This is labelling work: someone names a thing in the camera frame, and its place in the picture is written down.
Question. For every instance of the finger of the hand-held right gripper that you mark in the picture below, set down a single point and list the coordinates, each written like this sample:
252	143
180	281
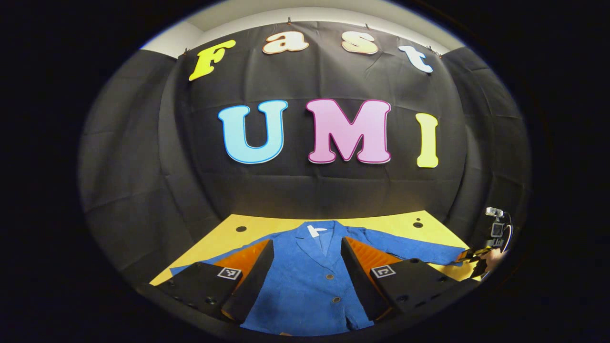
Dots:
472	255
478	267

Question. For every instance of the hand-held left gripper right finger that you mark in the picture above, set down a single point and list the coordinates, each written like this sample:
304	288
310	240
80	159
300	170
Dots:
360	281

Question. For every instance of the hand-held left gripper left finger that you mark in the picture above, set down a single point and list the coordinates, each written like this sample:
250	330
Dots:
255	281

